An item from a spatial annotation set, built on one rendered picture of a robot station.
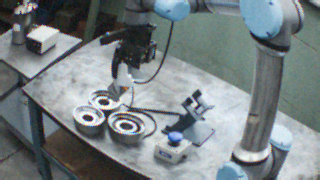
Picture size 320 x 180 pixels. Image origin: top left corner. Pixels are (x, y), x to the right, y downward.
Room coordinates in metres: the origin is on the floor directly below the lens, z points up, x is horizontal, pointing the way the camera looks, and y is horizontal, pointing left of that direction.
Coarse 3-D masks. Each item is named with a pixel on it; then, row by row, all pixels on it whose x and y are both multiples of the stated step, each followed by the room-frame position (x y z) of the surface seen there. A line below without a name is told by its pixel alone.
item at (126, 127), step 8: (120, 112) 1.23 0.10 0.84; (112, 120) 1.20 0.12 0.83; (120, 120) 1.20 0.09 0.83; (136, 120) 1.22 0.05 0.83; (112, 128) 1.14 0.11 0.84; (120, 128) 1.17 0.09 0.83; (128, 128) 1.20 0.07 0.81; (144, 128) 1.17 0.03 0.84; (112, 136) 1.15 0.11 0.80; (120, 136) 1.13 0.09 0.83; (128, 136) 1.13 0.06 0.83; (136, 136) 1.14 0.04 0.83
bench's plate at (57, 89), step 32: (64, 64) 1.53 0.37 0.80; (96, 64) 1.55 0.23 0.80; (32, 96) 1.26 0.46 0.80; (64, 96) 1.31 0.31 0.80; (128, 96) 1.38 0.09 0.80; (160, 96) 1.41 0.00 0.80; (64, 128) 1.16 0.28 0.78; (160, 128) 1.24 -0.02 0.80; (224, 128) 1.27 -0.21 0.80; (288, 128) 1.30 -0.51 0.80; (128, 160) 1.06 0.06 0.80; (160, 160) 1.08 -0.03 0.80; (192, 160) 1.10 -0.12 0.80; (224, 160) 1.10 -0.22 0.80; (288, 160) 1.09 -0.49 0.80
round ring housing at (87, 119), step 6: (78, 108) 1.21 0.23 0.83; (84, 108) 1.22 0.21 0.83; (90, 108) 1.23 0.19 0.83; (96, 108) 1.22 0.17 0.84; (84, 114) 1.20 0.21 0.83; (90, 114) 1.20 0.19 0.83; (96, 114) 1.21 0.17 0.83; (102, 114) 1.20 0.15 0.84; (84, 120) 1.16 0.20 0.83; (90, 120) 1.20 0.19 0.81; (102, 120) 1.17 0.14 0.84; (78, 126) 1.14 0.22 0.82; (84, 126) 1.13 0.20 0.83; (90, 126) 1.13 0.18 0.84; (96, 126) 1.14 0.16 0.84; (102, 126) 1.17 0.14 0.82; (84, 132) 1.13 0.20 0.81; (90, 132) 1.13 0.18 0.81; (96, 132) 1.15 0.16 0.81
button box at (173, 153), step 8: (160, 144) 1.10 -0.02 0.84; (168, 144) 1.11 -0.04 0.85; (176, 144) 1.10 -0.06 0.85; (184, 144) 1.11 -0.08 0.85; (160, 152) 1.09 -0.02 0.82; (168, 152) 1.08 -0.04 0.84; (176, 152) 1.07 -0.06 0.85; (184, 152) 1.10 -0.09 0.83; (168, 160) 1.08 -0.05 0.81; (176, 160) 1.07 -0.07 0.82
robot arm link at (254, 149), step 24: (264, 0) 0.81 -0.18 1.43; (288, 0) 0.87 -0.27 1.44; (264, 24) 0.80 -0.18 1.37; (288, 24) 0.82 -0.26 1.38; (264, 48) 0.81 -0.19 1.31; (288, 48) 0.82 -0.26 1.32; (264, 72) 0.82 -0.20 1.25; (264, 96) 0.81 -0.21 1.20; (264, 120) 0.81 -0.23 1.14; (240, 144) 0.84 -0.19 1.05; (264, 144) 0.81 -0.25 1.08; (240, 168) 0.78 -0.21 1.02; (264, 168) 0.81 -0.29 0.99
